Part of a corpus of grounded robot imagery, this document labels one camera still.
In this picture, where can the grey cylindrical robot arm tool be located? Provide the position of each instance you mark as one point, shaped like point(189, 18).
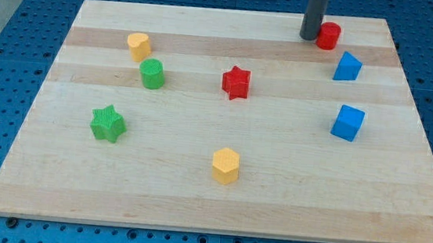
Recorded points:
point(312, 19)

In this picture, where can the yellow heart block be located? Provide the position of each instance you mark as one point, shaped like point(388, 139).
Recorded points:
point(139, 46)

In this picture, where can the light wooden board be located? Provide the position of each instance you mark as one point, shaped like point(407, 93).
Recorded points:
point(297, 181)

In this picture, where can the red star block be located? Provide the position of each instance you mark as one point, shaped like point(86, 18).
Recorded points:
point(236, 83)

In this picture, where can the yellow hexagon block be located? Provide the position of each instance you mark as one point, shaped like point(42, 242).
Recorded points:
point(225, 166)

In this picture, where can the green cylinder block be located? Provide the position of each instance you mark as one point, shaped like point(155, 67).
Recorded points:
point(152, 73)

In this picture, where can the green star block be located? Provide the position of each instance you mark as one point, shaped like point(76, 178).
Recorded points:
point(107, 124)

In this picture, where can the blue cube block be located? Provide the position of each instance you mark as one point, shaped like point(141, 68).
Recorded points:
point(347, 123)

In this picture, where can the blue triangle block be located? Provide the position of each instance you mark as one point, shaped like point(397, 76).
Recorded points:
point(348, 68)

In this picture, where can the red cylinder block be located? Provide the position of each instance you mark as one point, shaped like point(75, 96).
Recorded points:
point(329, 33)

